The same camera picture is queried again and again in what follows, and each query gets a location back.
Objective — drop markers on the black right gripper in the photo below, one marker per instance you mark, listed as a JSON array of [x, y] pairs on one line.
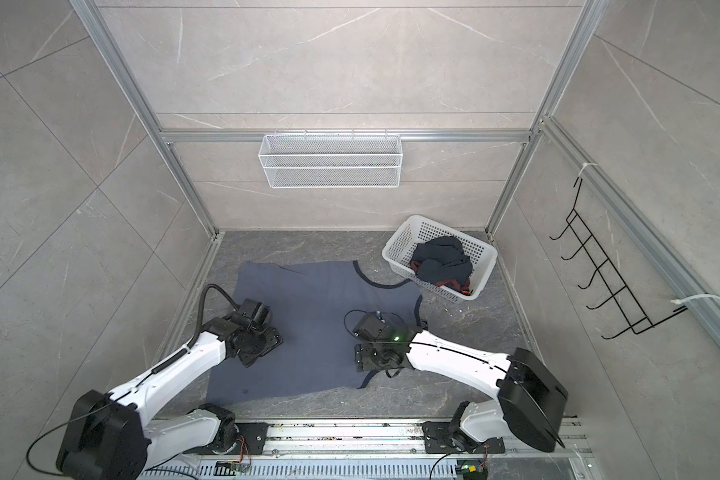
[[361, 358]]

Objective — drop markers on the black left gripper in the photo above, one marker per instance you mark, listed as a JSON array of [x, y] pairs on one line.
[[275, 340]]

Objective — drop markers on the blue-grey tank top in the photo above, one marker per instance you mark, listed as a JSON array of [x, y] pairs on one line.
[[313, 305]]

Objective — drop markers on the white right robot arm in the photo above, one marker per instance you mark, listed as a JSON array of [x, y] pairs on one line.
[[525, 400]]

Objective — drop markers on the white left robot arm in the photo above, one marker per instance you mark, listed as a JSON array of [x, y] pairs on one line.
[[115, 435]]

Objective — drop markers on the dark navy tank top pile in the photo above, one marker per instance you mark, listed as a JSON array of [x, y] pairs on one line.
[[444, 249]]

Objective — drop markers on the red garment in basket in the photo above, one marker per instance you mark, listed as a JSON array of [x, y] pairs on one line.
[[453, 275]]

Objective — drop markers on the white plastic laundry basket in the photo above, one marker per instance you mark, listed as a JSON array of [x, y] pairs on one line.
[[418, 229]]

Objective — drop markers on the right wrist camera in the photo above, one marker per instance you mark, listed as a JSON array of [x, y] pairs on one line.
[[369, 325]]

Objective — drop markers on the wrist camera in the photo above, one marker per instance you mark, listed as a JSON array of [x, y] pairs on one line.
[[257, 314], [369, 325]]

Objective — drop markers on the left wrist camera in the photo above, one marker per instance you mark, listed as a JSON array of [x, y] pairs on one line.
[[257, 314]]

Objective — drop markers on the grey slotted cable duct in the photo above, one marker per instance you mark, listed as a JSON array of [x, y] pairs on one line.
[[261, 468]]

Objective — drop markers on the white wire mesh wall basket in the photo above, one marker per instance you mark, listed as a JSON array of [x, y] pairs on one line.
[[324, 161]]

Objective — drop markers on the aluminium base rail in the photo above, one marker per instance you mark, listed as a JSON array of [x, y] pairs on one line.
[[371, 438]]

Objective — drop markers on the black wire hook rack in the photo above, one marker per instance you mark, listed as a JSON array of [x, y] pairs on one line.
[[605, 272]]

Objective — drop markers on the white cable tie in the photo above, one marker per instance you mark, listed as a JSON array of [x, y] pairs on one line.
[[702, 296]]

